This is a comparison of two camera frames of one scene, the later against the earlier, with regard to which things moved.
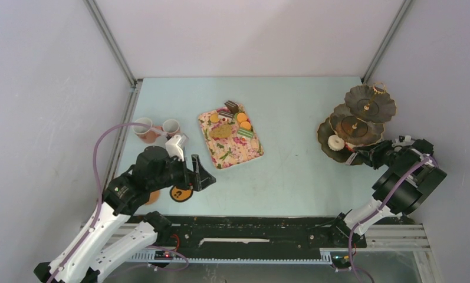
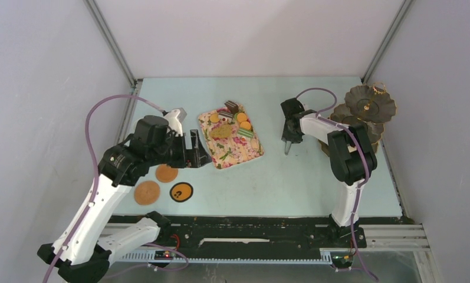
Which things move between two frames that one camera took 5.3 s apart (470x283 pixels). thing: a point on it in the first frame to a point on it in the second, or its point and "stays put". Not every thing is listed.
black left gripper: [200, 176] to [199, 157]
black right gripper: [374, 153] to [286, 137]
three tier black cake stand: [358, 122] stays put
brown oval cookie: [221, 131] stays put
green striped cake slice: [246, 132] stays put
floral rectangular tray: [230, 135] stays put
